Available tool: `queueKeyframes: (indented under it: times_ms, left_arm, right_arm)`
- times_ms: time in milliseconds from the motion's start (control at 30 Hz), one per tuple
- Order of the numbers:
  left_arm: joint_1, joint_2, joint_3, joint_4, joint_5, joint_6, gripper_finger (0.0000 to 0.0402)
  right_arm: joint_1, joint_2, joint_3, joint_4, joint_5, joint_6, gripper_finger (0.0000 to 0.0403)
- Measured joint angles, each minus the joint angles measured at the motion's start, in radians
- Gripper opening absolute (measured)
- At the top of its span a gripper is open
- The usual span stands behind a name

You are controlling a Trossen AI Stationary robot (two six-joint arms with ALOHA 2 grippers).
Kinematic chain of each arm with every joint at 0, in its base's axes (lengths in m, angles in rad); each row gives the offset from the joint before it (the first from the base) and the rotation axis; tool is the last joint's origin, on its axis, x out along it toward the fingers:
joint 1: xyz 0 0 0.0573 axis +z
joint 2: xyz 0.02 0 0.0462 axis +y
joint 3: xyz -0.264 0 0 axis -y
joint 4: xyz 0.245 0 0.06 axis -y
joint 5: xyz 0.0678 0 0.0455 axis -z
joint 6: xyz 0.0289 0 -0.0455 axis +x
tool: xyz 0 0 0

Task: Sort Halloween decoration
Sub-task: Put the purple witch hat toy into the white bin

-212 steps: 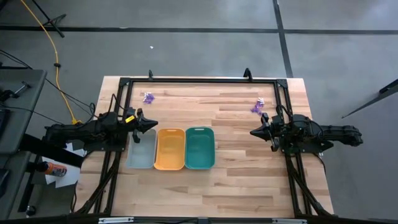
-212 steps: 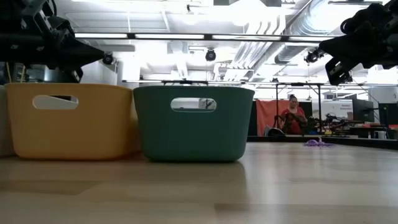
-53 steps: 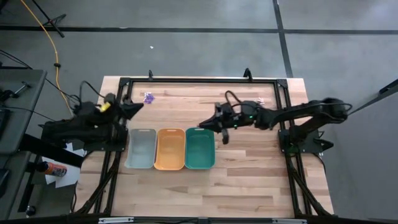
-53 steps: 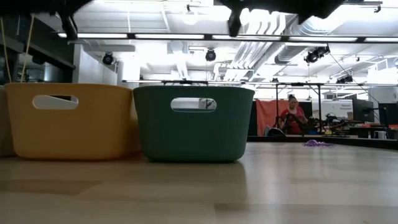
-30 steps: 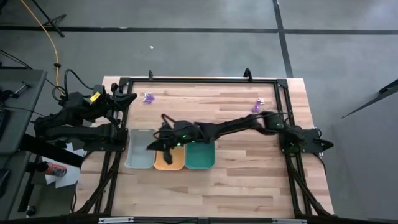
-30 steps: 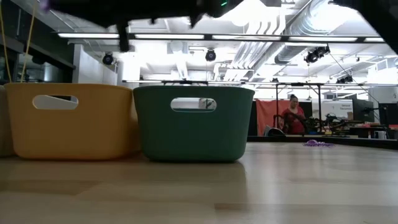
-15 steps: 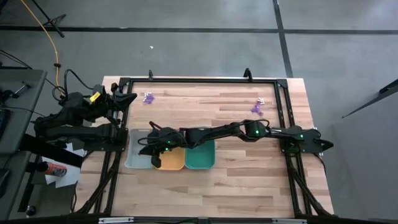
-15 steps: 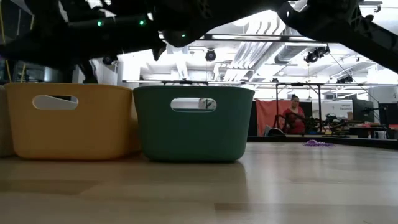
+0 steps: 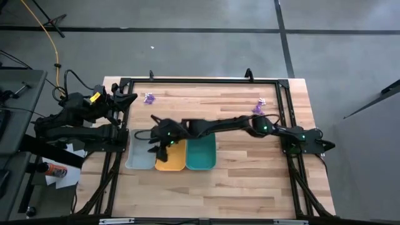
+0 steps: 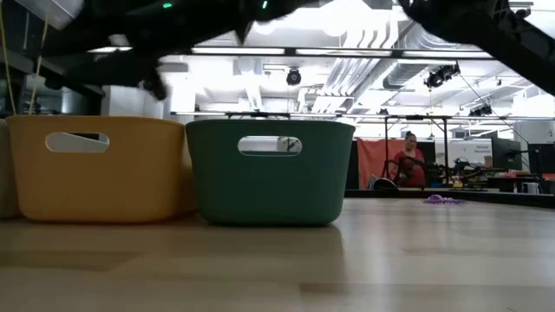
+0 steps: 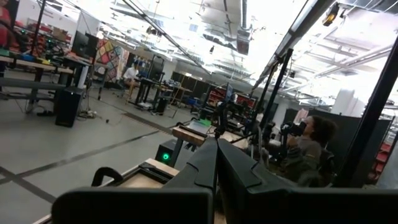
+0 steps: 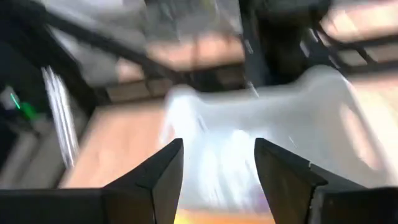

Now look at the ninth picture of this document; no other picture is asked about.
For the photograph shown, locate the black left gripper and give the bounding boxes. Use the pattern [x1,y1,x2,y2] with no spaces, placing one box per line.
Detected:
[99,83,138,126]

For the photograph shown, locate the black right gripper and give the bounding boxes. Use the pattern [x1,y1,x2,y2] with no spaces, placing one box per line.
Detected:
[147,114,192,163]

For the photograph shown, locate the yellow plastic bin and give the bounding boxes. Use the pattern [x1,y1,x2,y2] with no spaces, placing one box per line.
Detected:
[154,137,188,172]

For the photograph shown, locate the grey plastic bin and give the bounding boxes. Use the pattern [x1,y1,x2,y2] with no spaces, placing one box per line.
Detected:
[124,129,158,171]

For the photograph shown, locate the green plastic bin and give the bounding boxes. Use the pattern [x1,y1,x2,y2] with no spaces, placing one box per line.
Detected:
[185,132,217,171]

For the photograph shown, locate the black support beam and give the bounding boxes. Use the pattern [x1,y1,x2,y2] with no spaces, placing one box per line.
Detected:
[18,133,86,169]

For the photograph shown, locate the white paper sheets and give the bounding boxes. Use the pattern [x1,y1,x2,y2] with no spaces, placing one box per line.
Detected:
[41,142,88,190]

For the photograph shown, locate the orange spray can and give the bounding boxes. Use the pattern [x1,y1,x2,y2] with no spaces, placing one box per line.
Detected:
[36,161,68,179]

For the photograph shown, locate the black metal clamp tool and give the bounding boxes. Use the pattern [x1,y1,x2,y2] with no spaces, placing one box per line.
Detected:
[0,81,33,103]

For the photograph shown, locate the black tripod stand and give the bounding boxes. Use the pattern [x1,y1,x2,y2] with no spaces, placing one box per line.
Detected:
[30,0,68,39]

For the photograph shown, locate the grey side cart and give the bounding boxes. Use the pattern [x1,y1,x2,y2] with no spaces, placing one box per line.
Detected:
[0,69,48,221]

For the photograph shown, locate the yellow cable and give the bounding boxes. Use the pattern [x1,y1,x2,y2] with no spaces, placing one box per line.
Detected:
[20,0,68,96]

